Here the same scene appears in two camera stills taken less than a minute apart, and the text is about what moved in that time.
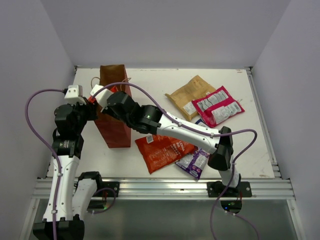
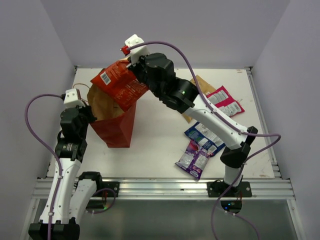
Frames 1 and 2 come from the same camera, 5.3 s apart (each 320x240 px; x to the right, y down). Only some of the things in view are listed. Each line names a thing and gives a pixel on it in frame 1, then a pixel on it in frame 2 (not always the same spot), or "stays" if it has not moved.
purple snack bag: [194, 164] stays
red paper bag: [115, 131] stays
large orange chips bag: [159, 152] to [118, 81]
